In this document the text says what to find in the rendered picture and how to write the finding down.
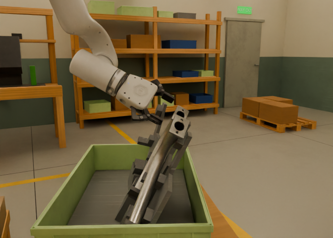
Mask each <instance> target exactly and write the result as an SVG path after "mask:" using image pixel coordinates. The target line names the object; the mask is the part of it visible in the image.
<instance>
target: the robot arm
mask: <svg viewBox="0 0 333 238"><path fill-rule="evenodd" d="M49 1H50V3H51V6H52V8H53V10H54V12H55V15H56V17H57V19H58V21H59V24H60V26H61V27H62V29H63V30H64V31H65V32H66V33H68V34H71V35H78V36H80V37H81V38H82V39H83V40H84V41H85V42H86V43H87V45H88V46H89V48H90V50H91V52H92V53H90V52H88V51H86V50H84V49H81V50H79V51H78V52H77V53H76V54H75V56H74V57H73V59H72V61H71V63H70V66H69V71H70V73H71V74H73V75H75V76H77V77H79V78H80V79H82V80H84V81H86V82H88V83H89V84H91V85H93V86H95V87H97V88H98V89H100V90H102V91H104V92H106V93H107V94H110V95H111V96H116V99H117V100H119V101H120V102H121V103H122V104H123V105H125V106H126V107H128V108H129V109H131V118H132V121H145V120H146V121H148V120H149V121H151V122H153V123H155V124H158V125H161V123H162V122H163V119H162V118H160V117H158V116H157V115H155V114H153V113H152V114H150V113H149V111H148V109H147V108H148V106H149V104H150V103H151V101H152V99H153V97H154V96H162V97H161V98H162V99H164V100H166V101H167V102H169V103H172V102H173V101H174V99H175V97H173V96H172V95H170V94H169V93H167V92H165V90H164V88H163V86H162V84H160V82H159V81H158V79H155V80H152V81H150V82H149V81H147V80H145V79H143V78H140V77H138V76H135V75H131V74H130V75H129V76H128V75H126V72H124V71H122V70H120V69H118V68H117V67H118V59H117V55H116V52H115V49H114V47H113V44H112V42H111V39H110V37H109V35H108V33H107V32H106V30H105V29H104V28H103V27H102V26H101V25H100V24H99V23H98V22H96V21H95V20H94V19H93V18H92V17H91V16H90V14H89V12H88V10H87V7H86V4H85V2H84V0H49ZM136 113H138V114H142V115H141V116H138V115H136Z"/></svg>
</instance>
